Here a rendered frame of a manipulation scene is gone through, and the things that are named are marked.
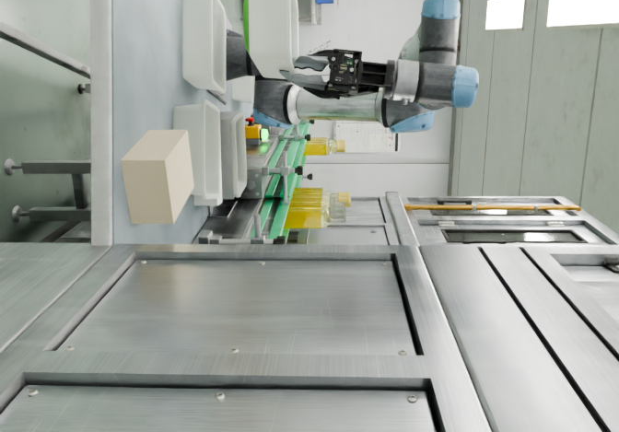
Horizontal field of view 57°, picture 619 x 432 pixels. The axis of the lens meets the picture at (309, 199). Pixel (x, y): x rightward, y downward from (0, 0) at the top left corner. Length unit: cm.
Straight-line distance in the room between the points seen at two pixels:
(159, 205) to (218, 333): 39
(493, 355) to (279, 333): 24
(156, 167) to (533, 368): 65
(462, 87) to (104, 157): 63
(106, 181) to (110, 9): 28
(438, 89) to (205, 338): 62
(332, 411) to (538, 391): 19
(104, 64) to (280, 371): 60
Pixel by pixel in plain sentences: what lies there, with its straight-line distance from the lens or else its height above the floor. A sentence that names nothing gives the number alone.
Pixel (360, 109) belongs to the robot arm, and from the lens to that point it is 158.
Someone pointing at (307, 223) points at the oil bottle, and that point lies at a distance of 175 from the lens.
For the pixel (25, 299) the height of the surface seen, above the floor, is 71.
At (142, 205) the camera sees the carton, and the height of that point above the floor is 77.
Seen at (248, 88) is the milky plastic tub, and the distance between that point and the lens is 200.
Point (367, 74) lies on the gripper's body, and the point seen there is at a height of 117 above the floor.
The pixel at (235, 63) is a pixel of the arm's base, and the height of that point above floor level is 82.
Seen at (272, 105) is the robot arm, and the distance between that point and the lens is 166.
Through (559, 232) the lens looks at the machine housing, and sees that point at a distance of 232.
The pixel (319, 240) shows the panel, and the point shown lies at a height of 105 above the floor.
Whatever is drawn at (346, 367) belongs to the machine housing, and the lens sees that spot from 59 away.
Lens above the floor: 111
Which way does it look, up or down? 3 degrees down
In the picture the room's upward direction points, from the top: 90 degrees clockwise
